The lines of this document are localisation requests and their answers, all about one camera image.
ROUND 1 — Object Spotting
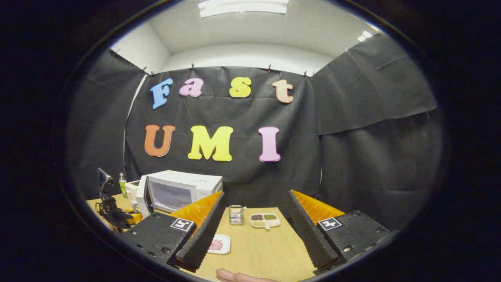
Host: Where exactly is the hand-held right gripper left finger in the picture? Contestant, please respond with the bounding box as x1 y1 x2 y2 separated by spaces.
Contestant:
113 191 227 273

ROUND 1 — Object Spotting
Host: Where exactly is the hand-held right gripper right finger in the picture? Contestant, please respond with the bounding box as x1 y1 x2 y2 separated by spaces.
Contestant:
287 190 393 273

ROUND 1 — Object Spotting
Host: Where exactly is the white square plate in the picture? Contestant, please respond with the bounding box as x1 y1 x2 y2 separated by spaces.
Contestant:
207 234 231 255

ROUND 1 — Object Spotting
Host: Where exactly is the white microwave oven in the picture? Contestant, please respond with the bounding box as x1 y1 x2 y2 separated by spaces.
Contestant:
135 170 223 218

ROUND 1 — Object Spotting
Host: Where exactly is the white toaster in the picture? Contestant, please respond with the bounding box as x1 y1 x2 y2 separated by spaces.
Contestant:
125 180 141 212

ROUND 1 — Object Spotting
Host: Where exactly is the clear glass jar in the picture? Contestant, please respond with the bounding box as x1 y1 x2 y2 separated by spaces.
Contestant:
229 205 245 226

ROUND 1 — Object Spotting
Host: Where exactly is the white divided dish with grains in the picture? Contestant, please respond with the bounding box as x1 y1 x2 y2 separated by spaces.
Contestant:
250 213 281 230

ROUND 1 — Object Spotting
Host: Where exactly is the black backdrop cloth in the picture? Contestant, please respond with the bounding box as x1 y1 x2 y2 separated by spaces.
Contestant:
67 33 445 231

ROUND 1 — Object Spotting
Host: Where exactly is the row of small cloth clips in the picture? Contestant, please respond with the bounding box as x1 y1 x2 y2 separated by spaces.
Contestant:
112 48 349 77

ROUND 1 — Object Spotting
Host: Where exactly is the long ceiling light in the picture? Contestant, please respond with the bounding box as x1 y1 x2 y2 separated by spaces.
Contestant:
198 0 289 18

